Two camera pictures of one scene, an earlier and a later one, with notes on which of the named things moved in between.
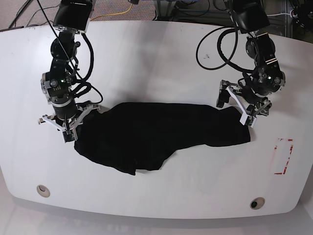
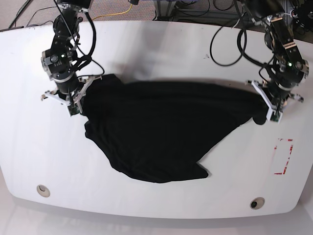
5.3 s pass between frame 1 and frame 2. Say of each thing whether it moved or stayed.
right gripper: moved
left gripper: moved
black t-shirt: moved
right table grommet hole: stayed
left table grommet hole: stayed
